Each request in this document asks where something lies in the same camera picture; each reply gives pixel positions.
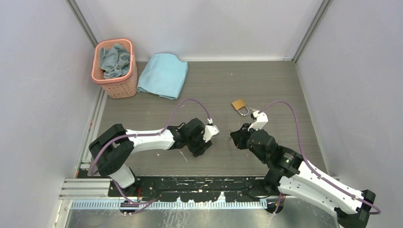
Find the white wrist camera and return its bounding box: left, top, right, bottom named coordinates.
left=248, top=110, right=269, bottom=130
left=203, top=118, right=220, bottom=142

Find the pink plastic laundry basket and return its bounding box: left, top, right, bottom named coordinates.
left=91, top=38, right=138, bottom=99

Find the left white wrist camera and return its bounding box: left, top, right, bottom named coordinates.
left=203, top=118, right=220, bottom=142

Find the grey-blue cloth in basket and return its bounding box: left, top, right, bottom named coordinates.
left=99, top=43, right=131, bottom=79

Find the light blue folded towel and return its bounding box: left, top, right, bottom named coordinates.
left=137, top=53, right=188, bottom=100

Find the aluminium rail frame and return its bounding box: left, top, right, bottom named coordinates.
left=53, top=176, right=345, bottom=228

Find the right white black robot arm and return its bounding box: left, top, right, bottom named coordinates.
left=230, top=123, right=376, bottom=228

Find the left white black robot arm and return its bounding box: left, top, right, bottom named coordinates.
left=89, top=118, right=219, bottom=196

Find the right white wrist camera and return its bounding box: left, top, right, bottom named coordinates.
left=248, top=110, right=269, bottom=130

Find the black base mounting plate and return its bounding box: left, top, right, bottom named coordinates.
left=123, top=176, right=278, bottom=203

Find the brass padlock far right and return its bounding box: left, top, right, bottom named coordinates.
left=231, top=99, right=250, bottom=116

